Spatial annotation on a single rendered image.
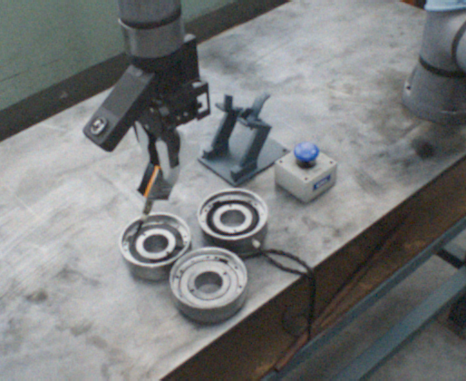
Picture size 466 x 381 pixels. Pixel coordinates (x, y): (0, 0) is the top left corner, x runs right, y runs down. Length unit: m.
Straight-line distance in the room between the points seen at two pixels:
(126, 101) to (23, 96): 1.88
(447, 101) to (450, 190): 0.31
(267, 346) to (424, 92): 0.52
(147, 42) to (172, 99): 0.09
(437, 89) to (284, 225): 0.38
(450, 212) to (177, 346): 0.73
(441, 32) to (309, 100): 0.27
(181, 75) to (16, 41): 1.76
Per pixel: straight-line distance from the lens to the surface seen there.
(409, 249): 1.34
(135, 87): 0.79
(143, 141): 0.90
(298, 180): 1.03
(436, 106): 1.22
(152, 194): 0.91
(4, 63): 2.56
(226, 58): 1.39
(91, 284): 0.97
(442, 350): 1.89
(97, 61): 2.77
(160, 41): 0.76
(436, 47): 1.18
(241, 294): 0.88
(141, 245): 0.96
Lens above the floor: 1.54
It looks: 40 degrees down
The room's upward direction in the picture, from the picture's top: 7 degrees counter-clockwise
